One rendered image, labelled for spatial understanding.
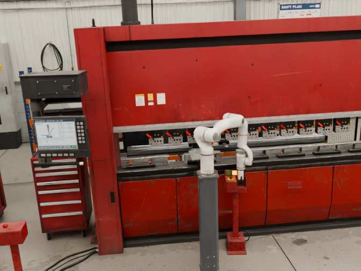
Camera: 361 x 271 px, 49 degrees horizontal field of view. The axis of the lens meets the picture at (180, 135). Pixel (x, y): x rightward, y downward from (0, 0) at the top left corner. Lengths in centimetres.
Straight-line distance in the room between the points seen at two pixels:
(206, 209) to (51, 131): 150
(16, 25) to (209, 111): 530
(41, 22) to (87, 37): 469
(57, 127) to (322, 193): 285
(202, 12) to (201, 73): 444
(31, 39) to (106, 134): 484
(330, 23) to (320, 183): 165
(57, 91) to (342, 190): 313
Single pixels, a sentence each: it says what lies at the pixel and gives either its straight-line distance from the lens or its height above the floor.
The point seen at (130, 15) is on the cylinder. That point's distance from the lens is 395.
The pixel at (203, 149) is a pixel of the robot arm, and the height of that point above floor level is 124.
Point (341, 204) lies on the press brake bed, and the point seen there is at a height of 30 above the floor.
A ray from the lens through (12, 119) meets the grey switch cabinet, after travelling 839.
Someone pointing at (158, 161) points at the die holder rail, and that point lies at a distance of 415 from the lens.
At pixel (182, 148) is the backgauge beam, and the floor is 96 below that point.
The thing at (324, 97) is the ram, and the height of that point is 149.
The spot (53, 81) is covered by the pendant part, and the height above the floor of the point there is 189.
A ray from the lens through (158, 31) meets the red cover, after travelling 387.
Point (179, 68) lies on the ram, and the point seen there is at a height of 188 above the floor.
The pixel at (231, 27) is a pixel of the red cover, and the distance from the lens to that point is 396.
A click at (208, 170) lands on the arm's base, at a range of 349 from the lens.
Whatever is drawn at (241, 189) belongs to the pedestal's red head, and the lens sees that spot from 399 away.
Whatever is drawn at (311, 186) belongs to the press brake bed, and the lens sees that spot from 452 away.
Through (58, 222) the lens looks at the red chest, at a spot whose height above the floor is 24.
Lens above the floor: 233
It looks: 16 degrees down
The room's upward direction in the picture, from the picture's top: 3 degrees counter-clockwise
